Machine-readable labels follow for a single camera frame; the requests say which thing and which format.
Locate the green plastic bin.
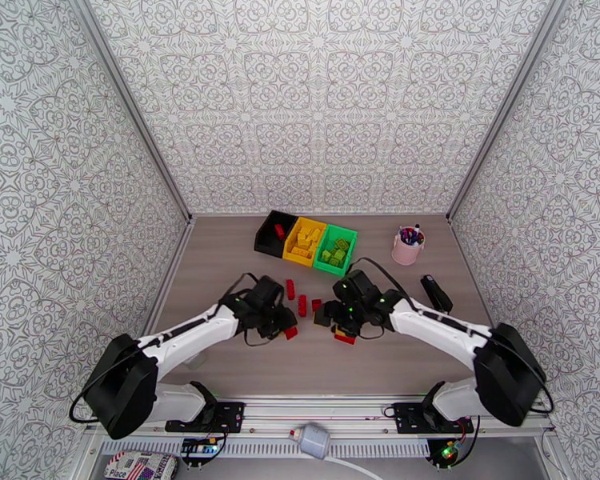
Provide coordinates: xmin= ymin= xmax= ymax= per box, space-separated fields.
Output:
xmin=313 ymin=223 xmax=358 ymax=277

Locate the black stapler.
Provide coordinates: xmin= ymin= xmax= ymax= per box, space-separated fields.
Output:
xmin=419 ymin=274 xmax=454 ymax=314

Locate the aluminium table edge rail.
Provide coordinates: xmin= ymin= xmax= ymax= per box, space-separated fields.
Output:
xmin=145 ymin=217 xmax=196 ymax=341
xmin=447 ymin=217 xmax=502 ymax=336

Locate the aluminium frame post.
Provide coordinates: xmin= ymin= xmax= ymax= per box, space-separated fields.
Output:
xmin=446 ymin=0 xmax=581 ymax=222
xmin=65 ymin=0 xmax=194 ymax=225

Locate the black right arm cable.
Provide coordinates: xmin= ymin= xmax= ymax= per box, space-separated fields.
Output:
xmin=349 ymin=256 xmax=555 ymax=416

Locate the pink pen cup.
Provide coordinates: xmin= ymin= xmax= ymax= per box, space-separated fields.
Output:
xmin=391 ymin=226 xmax=426 ymax=267

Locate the white hose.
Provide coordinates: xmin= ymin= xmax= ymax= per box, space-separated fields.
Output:
xmin=325 ymin=455 xmax=383 ymax=480

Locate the grey slotted cable duct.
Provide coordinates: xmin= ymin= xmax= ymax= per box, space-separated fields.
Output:
xmin=102 ymin=439 xmax=431 ymax=458

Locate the black plastic bin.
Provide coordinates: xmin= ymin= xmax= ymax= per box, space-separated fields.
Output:
xmin=254 ymin=210 xmax=299 ymax=258

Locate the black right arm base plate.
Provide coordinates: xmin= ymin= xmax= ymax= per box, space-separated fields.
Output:
xmin=393 ymin=402 xmax=474 ymax=435

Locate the yellow plastic bin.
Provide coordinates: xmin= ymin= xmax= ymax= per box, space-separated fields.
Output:
xmin=282 ymin=217 xmax=328 ymax=268

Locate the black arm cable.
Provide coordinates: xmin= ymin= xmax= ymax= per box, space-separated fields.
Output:
xmin=349 ymin=256 xmax=555 ymax=416
xmin=70 ymin=273 xmax=256 ymax=426

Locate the flag-print fabric pouch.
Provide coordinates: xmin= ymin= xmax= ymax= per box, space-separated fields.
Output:
xmin=103 ymin=450 xmax=179 ymax=480

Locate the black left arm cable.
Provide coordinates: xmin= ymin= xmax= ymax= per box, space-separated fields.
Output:
xmin=70 ymin=273 xmax=256 ymax=426

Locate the small circuit board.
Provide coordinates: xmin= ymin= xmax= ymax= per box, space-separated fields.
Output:
xmin=435 ymin=439 xmax=465 ymax=465
xmin=181 ymin=437 xmax=220 ymax=458

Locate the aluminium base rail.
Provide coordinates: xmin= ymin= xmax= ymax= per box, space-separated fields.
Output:
xmin=139 ymin=395 xmax=554 ymax=441

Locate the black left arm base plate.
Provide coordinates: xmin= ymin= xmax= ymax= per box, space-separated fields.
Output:
xmin=166 ymin=402 xmax=246 ymax=434

